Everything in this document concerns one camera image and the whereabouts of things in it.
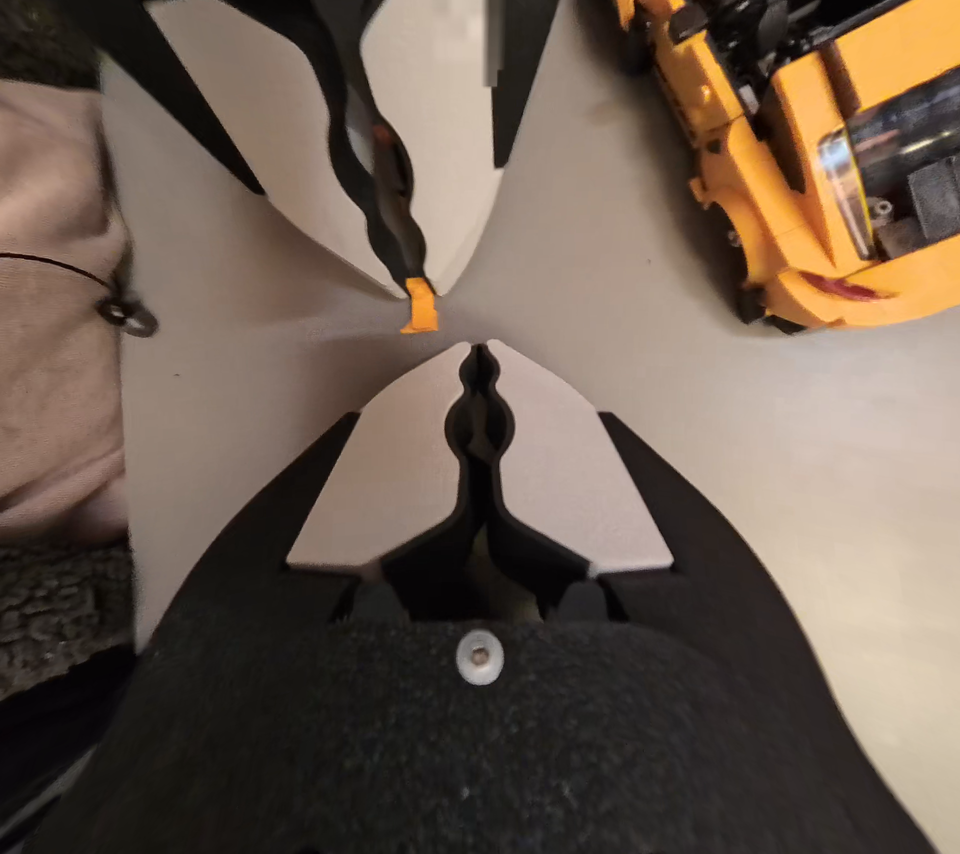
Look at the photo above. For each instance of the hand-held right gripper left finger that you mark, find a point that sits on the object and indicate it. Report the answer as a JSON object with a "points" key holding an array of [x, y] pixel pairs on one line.
{"points": [[382, 479]]}

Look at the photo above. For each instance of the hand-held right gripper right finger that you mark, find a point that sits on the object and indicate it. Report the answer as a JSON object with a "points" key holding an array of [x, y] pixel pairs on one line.
{"points": [[577, 486]]}

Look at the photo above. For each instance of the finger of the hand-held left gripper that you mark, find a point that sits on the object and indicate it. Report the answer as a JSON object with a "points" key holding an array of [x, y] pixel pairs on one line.
{"points": [[450, 194], [255, 104]]}

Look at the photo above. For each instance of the orange lego bracket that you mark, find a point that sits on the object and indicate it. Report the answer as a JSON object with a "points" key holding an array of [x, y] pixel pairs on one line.
{"points": [[420, 306]]}

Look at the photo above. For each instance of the yellow lego car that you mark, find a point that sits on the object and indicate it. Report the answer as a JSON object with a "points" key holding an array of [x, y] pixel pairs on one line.
{"points": [[787, 81]]}

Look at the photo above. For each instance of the beige sweatshirt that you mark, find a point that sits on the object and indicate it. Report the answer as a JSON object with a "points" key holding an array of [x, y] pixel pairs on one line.
{"points": [[52, 269]]}

